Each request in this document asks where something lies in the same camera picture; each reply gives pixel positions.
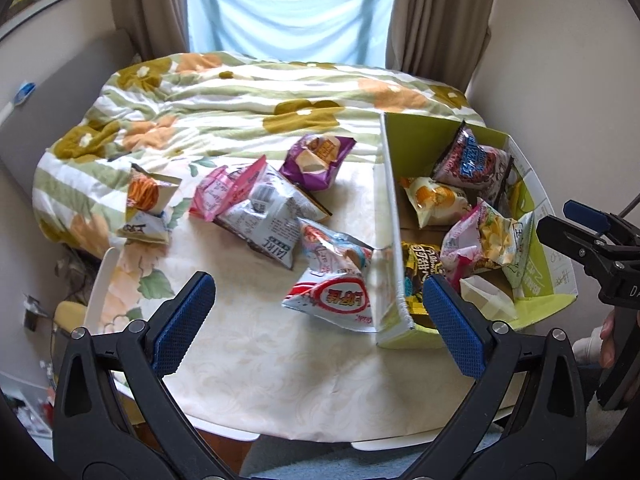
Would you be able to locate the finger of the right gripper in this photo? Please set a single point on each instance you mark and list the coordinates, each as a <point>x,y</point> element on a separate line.
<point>577,241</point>
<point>584,215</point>

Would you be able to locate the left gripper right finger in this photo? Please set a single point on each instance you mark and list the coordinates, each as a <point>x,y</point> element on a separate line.
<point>524,417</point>

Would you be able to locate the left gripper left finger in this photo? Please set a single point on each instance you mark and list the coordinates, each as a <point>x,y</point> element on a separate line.
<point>92,436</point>

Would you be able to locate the light green corn chip bag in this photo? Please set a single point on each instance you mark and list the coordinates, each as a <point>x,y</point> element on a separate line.
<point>506,242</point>

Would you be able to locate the pink white snack bag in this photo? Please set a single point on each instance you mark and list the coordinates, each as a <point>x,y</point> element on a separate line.
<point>462,253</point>

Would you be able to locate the gold chocolate snack bag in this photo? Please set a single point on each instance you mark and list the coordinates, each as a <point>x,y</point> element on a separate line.
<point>419,261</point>

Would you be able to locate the right hand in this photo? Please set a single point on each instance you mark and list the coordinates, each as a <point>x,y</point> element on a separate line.
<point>607,352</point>

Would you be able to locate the white fluffy left sleeve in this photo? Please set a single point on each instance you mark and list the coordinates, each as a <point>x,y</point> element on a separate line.
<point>587,350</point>

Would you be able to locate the white clear wrapper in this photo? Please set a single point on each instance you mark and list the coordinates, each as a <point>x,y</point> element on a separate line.
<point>492,302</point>

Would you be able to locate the dark red chocolate snack bag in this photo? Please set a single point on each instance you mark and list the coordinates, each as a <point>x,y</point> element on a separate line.
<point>473,166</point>

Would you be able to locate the green cardboard box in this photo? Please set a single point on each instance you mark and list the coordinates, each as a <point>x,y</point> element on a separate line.
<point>409,147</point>

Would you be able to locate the pale yellow orange snack bag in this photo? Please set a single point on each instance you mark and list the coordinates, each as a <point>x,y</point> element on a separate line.
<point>435,203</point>

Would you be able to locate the orange white snack bag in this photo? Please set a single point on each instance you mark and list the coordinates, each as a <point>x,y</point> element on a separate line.
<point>148,196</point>

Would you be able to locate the red blue white snack bag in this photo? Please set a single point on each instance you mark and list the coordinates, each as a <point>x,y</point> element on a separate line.
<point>334,285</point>

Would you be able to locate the floral green orange quilt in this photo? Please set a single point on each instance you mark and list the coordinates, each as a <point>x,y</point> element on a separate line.
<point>178,114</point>

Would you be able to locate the beige curtain right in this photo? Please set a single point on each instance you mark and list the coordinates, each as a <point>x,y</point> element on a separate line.
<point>441,40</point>

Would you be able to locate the beige curtain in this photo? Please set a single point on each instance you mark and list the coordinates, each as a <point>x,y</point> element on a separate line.
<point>156,27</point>
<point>441,40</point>

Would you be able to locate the newspaper print Tatre bag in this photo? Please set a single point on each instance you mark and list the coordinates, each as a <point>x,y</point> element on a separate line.
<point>267,220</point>

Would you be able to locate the pink flat snack bag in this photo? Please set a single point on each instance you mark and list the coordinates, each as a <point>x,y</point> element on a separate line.
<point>224,187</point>

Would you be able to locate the purple snack bag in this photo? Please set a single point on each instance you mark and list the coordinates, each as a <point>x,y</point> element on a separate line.
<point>315,159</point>

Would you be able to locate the grey headboard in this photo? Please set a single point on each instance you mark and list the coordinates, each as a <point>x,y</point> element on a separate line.
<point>58,104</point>

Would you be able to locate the light blue window cloth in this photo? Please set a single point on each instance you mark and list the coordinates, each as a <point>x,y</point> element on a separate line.
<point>352,32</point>

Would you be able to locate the blue white tube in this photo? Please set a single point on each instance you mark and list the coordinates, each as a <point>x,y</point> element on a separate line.
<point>20,97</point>

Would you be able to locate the beige curtain left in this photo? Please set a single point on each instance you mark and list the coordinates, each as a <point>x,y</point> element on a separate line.
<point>156,27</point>

